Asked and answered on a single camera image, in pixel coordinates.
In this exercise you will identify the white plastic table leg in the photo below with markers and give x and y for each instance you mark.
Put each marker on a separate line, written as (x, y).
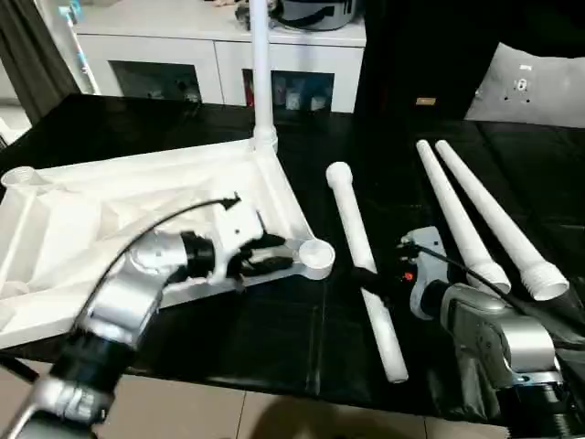
(262, 68)
(452, 210)
(356, 228)
(498, 219)

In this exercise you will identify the white plastic table top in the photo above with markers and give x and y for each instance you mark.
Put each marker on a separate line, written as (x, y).
(114, 196)

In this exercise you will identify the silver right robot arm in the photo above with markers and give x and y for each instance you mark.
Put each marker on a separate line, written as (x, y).
(503, 338)

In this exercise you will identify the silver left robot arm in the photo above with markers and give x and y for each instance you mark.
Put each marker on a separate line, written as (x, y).
(128, 292)

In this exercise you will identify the black floor mat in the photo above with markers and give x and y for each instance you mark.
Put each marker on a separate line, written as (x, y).
(297, 329)

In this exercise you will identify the small red box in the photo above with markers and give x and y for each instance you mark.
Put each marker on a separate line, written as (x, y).
(248, 87)

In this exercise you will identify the small yellow label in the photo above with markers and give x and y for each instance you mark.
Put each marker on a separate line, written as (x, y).
(425, 101)

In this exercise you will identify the white glass-door cabinet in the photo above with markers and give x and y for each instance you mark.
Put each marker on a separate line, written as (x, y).
(173, 46)

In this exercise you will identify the grey round bag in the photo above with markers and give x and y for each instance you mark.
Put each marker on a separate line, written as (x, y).
(320, 16)

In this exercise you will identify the grey printed cushion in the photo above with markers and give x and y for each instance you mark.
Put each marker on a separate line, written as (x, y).
(535, 87)

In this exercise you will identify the black metal stand leg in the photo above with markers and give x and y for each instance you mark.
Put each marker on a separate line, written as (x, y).
(18, 369)

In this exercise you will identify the white teal slim pole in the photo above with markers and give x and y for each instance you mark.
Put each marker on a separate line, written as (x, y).
(80, 50)

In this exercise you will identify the grey curtain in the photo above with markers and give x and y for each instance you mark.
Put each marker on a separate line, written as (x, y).
(32, 59)

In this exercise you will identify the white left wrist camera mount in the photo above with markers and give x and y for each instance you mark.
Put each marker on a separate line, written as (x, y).
(237, 224)

